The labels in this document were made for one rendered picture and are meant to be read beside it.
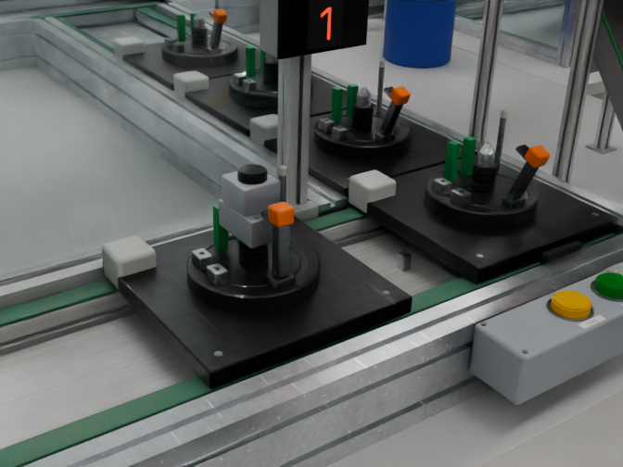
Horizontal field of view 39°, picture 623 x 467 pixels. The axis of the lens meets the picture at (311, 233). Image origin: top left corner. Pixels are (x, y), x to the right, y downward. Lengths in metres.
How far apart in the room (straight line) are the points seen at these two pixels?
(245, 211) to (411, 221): 0.27
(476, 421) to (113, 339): 0.39
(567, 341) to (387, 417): 0.19
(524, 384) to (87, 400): 0.42
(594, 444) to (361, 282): 0.29
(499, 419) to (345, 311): 0.20
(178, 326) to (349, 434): 0.20
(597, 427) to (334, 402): 0.29
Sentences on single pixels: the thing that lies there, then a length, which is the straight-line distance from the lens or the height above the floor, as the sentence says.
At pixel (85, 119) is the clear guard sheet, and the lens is 0.95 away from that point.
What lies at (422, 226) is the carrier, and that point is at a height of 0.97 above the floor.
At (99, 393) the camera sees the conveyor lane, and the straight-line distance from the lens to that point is 0.88.
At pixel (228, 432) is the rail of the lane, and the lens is 0.77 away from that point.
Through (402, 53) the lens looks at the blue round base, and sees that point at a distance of 2.02.
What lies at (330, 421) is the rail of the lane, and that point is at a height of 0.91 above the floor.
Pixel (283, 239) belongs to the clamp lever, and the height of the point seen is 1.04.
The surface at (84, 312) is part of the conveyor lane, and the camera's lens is 0.97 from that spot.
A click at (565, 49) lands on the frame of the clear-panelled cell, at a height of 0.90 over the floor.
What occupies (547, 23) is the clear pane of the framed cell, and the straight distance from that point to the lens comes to 2.17.
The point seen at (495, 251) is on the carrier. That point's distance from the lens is 1.02.
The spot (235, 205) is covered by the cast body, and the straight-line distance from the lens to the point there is 0.88.
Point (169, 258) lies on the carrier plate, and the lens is 0.98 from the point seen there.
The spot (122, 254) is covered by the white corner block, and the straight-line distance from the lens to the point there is 0.95.
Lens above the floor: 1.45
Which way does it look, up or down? 28 degrees down
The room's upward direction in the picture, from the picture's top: 2 degrees clockwise
